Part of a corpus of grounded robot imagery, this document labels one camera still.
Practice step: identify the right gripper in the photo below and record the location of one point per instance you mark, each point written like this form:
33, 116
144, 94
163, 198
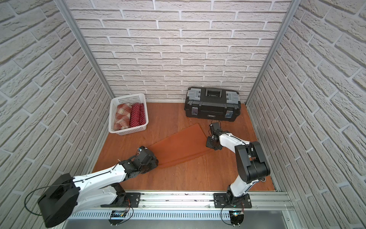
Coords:
208, 143

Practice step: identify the white plastic basket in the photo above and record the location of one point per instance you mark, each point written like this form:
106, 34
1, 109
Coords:
130, 100

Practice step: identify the black plastic toolbox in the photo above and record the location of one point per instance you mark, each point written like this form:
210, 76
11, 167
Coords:
212, 103

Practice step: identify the right controller board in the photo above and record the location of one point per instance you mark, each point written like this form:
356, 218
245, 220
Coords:
236, 217

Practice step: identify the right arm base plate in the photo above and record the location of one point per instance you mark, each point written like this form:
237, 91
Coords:
225, 200

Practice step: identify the red plaid skirt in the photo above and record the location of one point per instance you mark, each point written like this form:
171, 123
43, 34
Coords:
122, 117

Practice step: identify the controller board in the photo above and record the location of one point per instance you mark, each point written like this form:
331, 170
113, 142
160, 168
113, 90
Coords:
236, 217
118, 217

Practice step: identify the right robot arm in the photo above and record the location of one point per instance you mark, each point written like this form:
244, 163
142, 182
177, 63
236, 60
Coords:
252, 164

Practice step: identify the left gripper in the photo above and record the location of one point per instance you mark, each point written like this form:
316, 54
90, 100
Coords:
153, 160

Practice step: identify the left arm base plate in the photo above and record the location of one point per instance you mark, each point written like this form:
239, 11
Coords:
128, 199

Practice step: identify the left controller board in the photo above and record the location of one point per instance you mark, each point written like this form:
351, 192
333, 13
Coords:
118, 217

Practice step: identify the aluminium mounting rail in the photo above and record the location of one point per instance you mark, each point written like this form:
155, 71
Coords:
208, 200

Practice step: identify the red polka dot skirt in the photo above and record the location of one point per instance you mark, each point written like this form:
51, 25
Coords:
138, 117

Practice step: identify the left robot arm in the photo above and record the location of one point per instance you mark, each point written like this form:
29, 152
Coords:
68, 195

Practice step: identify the orange skirt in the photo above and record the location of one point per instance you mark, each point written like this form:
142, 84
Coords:
181, 147

